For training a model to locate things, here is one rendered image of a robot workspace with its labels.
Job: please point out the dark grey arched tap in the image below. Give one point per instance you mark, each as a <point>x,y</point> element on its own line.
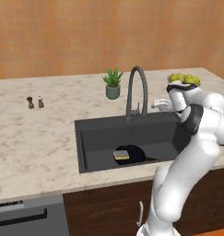
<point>136,92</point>

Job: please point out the yellow grey sponge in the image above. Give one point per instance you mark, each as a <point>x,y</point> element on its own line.
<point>121,155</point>

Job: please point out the brown pepper shaker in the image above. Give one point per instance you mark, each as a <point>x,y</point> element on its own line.
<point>30,103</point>

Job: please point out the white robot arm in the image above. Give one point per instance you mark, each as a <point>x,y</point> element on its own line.
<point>184,172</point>

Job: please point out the dark wood cupboard door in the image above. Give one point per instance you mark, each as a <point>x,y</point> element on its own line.
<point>110,209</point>

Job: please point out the grey dishwasher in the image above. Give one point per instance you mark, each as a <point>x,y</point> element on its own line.
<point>27,216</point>

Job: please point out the dark grey sink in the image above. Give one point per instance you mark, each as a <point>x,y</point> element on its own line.
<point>128,138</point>

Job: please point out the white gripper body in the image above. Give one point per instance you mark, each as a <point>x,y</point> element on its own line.
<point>161,104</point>

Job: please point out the green plant in grey pot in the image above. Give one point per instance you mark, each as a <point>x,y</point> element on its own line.
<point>112,84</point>

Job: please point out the bowl of yellow-green fruit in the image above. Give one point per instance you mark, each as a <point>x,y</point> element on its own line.
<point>184,79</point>

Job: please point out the brown white-topped salt shaker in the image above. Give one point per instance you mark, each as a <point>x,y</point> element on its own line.
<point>40,101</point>

